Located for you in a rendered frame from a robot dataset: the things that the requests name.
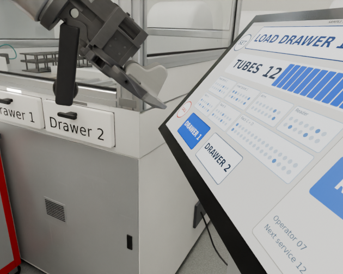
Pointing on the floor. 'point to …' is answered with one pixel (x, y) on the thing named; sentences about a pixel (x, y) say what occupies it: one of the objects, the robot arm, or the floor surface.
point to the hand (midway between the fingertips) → (157, 106)
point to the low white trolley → (0, 216)
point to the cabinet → (96, 205)
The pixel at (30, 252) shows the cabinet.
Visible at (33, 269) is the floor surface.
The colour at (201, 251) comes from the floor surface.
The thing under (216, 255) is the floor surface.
